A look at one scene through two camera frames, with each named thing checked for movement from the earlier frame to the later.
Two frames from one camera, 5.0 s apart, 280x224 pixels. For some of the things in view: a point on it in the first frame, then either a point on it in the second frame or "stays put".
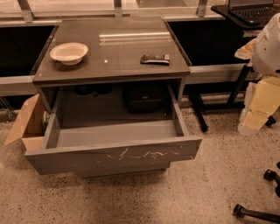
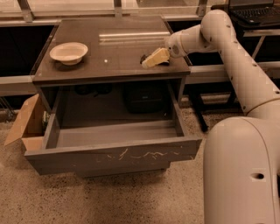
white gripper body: (268, 52) to (173, 46)
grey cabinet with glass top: (112, 91) stays put
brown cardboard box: (29, 125) stays put
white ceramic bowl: (69, 53) stays put
